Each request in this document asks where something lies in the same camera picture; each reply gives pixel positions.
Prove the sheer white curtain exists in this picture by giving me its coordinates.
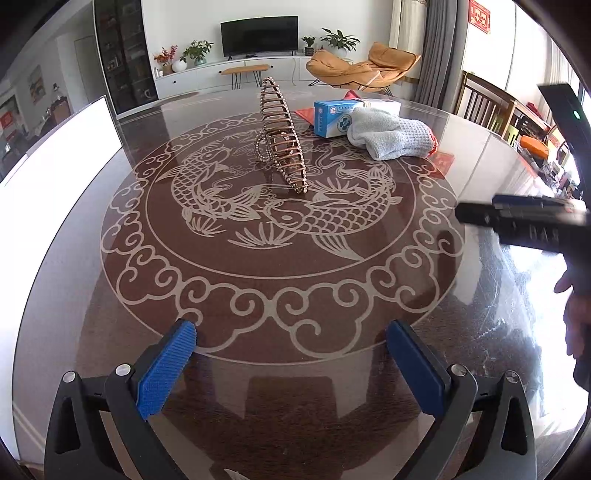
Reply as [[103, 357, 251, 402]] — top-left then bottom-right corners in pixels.
[[390, 0, 428, 84]]

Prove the large white container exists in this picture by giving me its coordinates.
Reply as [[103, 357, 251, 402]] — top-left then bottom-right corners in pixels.
[[0, 95, 124, 462]]

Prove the black flat television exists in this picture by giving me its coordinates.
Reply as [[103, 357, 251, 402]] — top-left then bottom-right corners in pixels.
[[220, 16, 300, 59]]

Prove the white television cabinet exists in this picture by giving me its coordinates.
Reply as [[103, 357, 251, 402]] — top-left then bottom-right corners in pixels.
[[154, 55, 320, 100]]

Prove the framed wall painting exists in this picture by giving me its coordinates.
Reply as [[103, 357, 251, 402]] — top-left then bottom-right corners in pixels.
[[26, 64, 45, 105]]

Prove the orange box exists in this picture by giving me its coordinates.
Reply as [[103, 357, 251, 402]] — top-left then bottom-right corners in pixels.
[[519, 138, 550, 158]]

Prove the grey curtain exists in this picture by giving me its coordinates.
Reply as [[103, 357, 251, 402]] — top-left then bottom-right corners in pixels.
[[413, 0, 472, 107]]

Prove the white knit glove orange cuff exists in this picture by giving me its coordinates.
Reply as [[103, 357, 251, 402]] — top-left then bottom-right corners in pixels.
[[346, 107, 439, 162]]

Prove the slatted wooden chair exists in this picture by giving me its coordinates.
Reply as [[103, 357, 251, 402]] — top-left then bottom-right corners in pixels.
[[454, 70, 516, 135]]

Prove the red flower arrangement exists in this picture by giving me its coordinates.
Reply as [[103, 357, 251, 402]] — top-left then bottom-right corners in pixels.
[[153, 45, 179, 77]]

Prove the red envelope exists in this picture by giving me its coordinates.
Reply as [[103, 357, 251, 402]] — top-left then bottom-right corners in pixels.
[[294, 90, 362, 124]]

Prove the red wall decoration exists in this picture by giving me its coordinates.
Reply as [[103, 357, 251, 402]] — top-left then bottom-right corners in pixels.
[[468, 0, 491, 34]]

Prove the large leafy potted plant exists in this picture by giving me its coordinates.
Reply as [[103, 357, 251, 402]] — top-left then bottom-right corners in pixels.
[[320, 28, 361, 59]]

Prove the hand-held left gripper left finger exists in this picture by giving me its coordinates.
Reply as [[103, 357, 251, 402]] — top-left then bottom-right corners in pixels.
[[44, 318, 198, 480]]

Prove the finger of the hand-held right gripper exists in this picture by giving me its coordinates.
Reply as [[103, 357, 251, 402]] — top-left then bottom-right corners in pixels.
[[455, 196, 579, 228]]

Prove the wooden bench with hairpin legs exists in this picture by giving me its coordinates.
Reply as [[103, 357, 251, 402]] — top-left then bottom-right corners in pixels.
[[220, 65, 270, 90]]

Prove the person's right hand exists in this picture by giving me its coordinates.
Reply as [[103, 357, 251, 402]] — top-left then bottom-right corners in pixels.
[[553, 264, 591, 361]]

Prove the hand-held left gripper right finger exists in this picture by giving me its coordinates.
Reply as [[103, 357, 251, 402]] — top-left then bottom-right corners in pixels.
[[387, 319, 537, 480]]

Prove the white door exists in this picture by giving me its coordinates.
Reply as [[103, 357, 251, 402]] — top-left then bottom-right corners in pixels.
[[74, 37, 100, 103]]

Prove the blue and white medicine box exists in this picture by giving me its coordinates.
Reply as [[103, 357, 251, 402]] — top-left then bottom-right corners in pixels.
[[313, 98, 402, 138]]

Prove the gold metal hair claw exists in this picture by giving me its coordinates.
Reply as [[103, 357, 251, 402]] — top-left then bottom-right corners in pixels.
[[255, 77, 310, 195]]

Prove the bushy green potted plant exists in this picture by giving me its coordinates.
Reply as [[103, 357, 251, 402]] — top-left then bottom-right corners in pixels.
[[180, 40, 215, 66]]

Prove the orange lounge chair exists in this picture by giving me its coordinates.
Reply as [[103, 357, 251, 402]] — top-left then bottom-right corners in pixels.
[[305, 42, 422, 97]]

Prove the dark glass display cabinet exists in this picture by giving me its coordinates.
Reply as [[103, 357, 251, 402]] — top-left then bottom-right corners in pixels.
[[94, 0, 159, 114]]

